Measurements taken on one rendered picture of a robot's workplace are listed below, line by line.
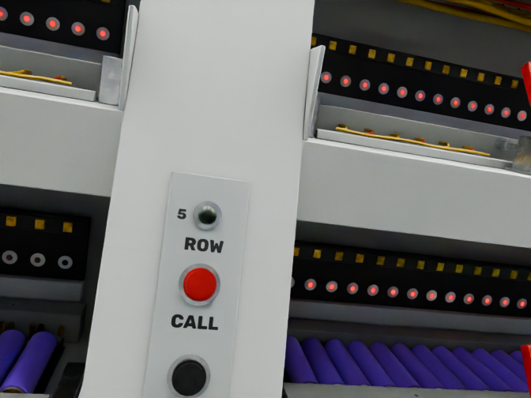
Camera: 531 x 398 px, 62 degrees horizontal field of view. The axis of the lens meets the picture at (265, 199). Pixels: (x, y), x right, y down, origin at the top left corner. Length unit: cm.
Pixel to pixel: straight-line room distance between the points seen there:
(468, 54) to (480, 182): 32
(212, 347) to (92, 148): 12
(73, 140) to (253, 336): 13
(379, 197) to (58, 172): 17
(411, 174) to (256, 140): 9
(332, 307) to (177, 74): 26
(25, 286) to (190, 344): 21
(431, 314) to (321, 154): 26
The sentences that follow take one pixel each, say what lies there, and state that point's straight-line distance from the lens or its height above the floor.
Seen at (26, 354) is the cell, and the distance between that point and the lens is 34.
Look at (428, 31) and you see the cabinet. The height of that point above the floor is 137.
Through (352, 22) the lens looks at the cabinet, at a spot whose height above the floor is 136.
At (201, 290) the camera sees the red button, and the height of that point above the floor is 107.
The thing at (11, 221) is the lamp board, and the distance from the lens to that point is 39.
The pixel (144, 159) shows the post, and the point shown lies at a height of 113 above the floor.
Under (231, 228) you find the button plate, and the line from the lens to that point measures 23.
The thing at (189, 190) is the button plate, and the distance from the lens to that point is 23.
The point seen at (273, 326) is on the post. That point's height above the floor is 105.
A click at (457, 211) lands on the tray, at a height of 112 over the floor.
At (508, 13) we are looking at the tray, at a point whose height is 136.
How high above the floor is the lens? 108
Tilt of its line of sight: 9 degrees up
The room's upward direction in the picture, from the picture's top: 5 degrees clockwise
